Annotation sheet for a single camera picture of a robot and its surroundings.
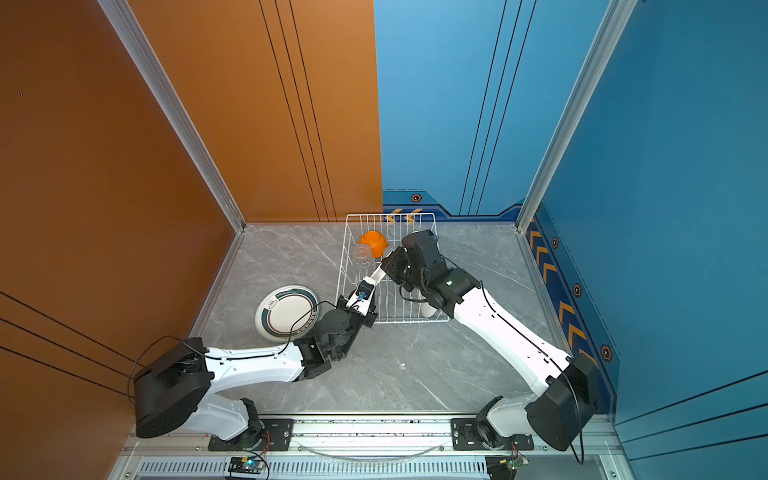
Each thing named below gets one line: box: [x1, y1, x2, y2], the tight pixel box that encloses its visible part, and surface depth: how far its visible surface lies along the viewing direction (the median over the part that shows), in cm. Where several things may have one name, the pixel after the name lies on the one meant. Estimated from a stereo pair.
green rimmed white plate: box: [255, 285, 320, 342], surface depth 96 cm
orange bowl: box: [359, 230, 388, 259], surface depth 108 cm
